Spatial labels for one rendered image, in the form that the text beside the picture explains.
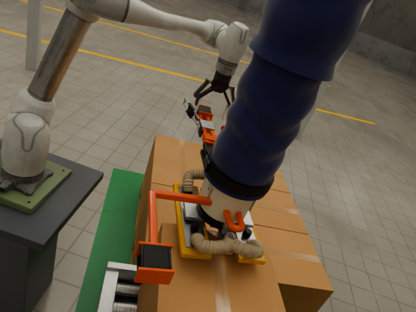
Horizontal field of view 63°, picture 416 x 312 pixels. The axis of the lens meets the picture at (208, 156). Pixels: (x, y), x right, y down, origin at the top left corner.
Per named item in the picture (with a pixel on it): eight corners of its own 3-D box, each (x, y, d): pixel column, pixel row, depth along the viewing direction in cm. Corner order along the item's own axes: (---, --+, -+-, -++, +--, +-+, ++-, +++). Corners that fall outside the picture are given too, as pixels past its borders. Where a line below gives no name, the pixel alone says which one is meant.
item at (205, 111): (210, 123, 162) (213, 114, 159) (195, 120, 160) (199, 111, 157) (207, 115, 169) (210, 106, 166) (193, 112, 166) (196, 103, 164)
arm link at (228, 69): (240, 66, 143) (235, 79, 145) (236, 59, 150) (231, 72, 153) (220, 60, 140) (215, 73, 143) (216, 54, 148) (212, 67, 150)
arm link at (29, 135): (-3, 176, 126) (3, 126, 115) (2, 148, 139) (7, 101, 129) (46, 179, 134) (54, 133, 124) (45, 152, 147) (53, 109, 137)
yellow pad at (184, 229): (210, 260, 106) (215, 250, 103) (179, 257, 103) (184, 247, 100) (196, 190, 133) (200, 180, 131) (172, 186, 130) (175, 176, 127)
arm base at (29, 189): (-23, 184, 126) (-22, 173, 123) (14, 157, 146) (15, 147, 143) (23, 202, 127) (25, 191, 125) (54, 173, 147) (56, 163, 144)
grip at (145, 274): (169, 285, 81) (174, 272, 79) (134, 283, 79) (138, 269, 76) (167, 257, 88) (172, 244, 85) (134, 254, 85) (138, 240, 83)
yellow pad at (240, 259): (264, 265, 111) (270, 255, 109) (236, 263, 108) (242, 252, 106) (240, 197, 139) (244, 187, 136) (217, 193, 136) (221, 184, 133)
